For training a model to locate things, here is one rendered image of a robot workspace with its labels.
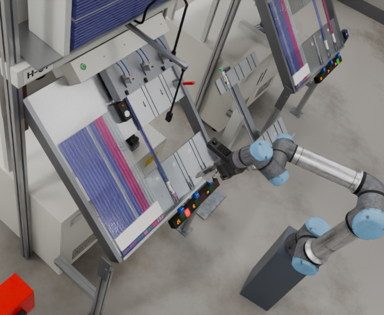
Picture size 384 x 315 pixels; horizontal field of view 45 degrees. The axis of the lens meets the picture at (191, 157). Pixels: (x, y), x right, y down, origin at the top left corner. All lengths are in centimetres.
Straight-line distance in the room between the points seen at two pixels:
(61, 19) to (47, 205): 91
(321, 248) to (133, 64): 105
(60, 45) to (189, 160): 85
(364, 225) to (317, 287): 124
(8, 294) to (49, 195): 53
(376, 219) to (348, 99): 248
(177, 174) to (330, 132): 197
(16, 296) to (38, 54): 81
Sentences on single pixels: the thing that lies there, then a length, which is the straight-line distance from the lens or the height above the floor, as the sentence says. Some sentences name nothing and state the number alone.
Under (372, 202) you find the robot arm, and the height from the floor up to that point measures 118.
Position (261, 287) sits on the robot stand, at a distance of 258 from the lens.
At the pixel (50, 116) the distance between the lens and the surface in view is 170.
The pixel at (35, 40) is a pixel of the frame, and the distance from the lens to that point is 157.
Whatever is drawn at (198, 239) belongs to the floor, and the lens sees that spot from 281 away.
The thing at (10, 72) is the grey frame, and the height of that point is 136.
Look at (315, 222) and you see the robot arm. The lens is 216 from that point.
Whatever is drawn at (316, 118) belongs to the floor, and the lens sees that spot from 381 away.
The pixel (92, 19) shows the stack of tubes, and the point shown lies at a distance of 154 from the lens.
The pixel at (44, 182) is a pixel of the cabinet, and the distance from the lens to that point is 214.
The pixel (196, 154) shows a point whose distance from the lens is 211.
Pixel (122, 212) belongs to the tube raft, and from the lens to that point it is 184.
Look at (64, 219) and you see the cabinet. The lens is 205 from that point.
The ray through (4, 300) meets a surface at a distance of 174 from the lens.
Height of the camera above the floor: 241
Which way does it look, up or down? 51 degrees down
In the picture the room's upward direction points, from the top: 22 degrees clockwise
